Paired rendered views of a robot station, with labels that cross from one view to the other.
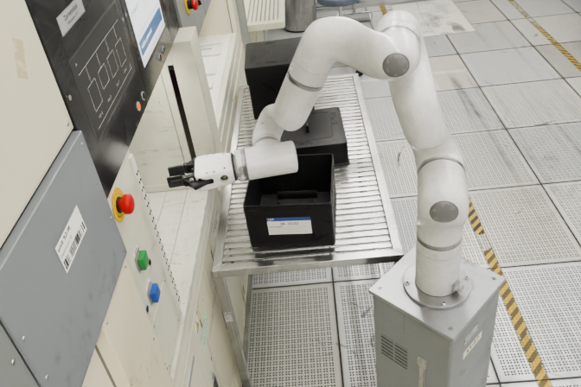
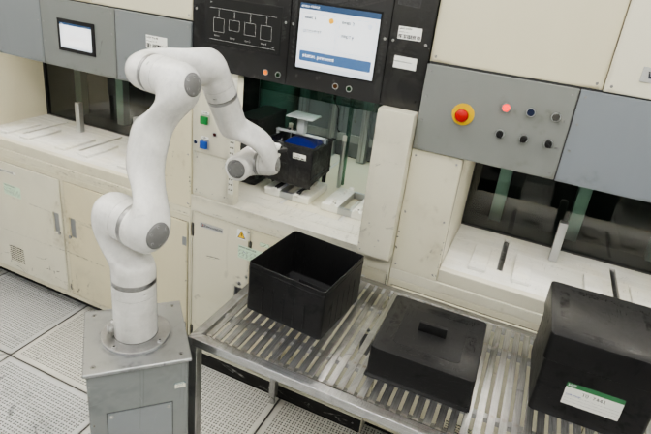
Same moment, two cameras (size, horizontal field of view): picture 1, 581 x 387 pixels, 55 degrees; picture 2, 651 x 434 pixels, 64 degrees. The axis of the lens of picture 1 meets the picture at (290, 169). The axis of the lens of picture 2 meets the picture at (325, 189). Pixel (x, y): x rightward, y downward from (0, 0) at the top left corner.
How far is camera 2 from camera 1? 2.40 m
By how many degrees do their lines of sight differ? 90
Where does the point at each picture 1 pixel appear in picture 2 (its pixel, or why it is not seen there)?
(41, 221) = (145, 20)
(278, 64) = (553, 305)
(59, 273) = (142, 43)
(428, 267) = not seen: hidden behind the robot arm
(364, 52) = not seen: hidden behind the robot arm
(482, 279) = (102, 360)
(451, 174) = (113, 199)
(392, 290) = (162, 310)
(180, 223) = (325, 226)
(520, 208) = not seen: outside the picture
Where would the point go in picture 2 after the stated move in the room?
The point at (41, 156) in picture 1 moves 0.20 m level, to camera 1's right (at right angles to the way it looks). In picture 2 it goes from (164, 8) to (128, 10)
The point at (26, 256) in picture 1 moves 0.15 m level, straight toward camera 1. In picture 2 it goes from (133, 19) to (90, 15)
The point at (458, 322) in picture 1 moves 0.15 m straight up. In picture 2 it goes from (91, 322) to (88, 279)
